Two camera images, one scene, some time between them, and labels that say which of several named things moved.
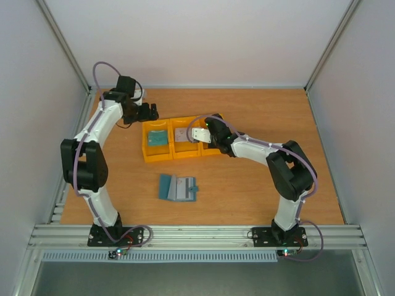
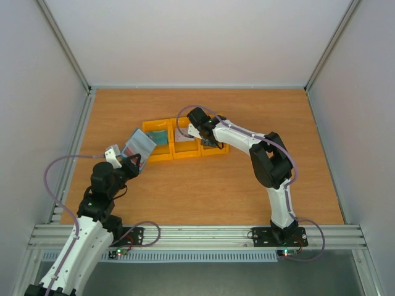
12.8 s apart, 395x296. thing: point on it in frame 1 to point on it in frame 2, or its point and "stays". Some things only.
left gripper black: [146, 115] to [133, 169]
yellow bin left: [156, 153] stays
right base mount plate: [274, 237] stays
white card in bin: [181, 134] stays
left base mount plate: [99, 237] stays
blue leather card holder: [177, 189] to [138, 143]
